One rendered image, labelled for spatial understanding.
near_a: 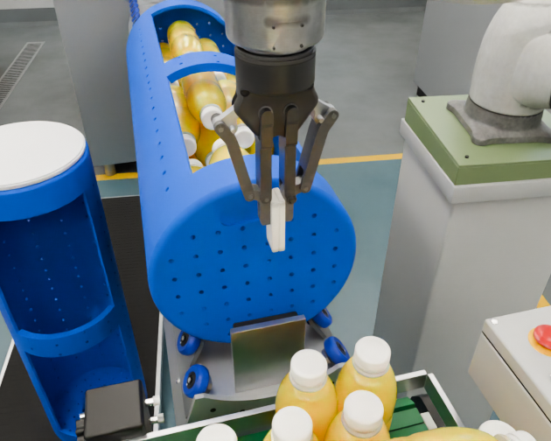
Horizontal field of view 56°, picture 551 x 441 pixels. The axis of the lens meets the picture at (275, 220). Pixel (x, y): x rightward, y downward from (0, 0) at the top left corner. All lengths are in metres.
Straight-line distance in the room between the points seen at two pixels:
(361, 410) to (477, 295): 0.84
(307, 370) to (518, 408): 0.24
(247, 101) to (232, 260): 0.25
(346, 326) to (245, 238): 1.49
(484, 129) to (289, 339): 0.66
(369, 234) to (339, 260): 1.84
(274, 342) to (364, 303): 1.52
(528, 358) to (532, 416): 0.06
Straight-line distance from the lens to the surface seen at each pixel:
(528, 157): 1.16
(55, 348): 1.37
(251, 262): 0.69
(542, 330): 0.67
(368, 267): 2.39
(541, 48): 1.11
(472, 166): 1.09
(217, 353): 0.82
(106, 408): 0.71
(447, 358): 1.50
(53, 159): 1.14
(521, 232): 1.27
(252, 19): 0.46
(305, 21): 0.46
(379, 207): 2.77
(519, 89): 1.14
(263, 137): 0.52
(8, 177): 1.12
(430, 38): 3.83
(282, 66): 0.47
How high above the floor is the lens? 1.56
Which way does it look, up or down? 37 degrees down
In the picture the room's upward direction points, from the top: straight up
